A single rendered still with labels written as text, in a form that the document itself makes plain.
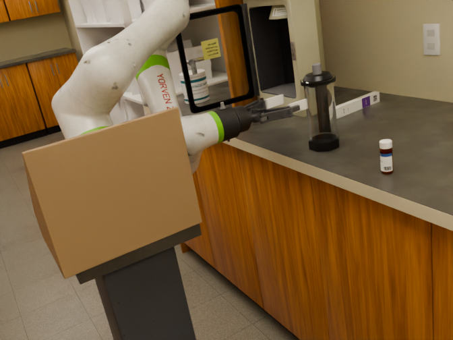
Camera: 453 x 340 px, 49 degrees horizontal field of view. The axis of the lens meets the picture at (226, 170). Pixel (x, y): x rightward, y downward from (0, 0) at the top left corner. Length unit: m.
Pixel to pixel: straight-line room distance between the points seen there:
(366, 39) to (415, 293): 1.20
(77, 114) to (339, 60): 1.43
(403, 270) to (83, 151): 0.88
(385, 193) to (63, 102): 0.85
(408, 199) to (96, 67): 0.80
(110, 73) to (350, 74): 1.40
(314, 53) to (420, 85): 0.44
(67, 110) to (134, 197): 0.31
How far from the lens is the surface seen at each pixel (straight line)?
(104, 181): 1.13
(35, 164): 1.09
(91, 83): 1.23
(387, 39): 2.18
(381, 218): 1.40
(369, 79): 2.30
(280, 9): 2.01
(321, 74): 1.56
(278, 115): 1.40
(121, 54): 1.24
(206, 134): 1.33
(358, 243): 1.52
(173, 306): 1.42
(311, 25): 1.97
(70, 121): 1.32
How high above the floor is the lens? 1.50
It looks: 21 degrees down
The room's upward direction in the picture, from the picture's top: 10 degrees counter-clockwise
